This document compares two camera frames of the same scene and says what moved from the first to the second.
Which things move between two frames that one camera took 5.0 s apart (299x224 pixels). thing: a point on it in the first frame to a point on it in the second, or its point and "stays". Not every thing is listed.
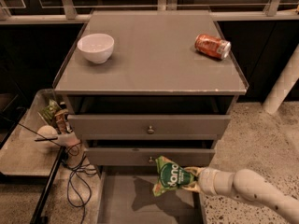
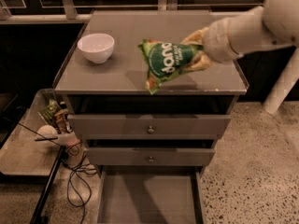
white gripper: (207, 180) to (217, 42)
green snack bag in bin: (49, 112) stays
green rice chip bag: (170, 175) to (164, 60)
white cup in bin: (68, 139) stays
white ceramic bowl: (97, 48) stays
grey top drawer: (147, 127) stays
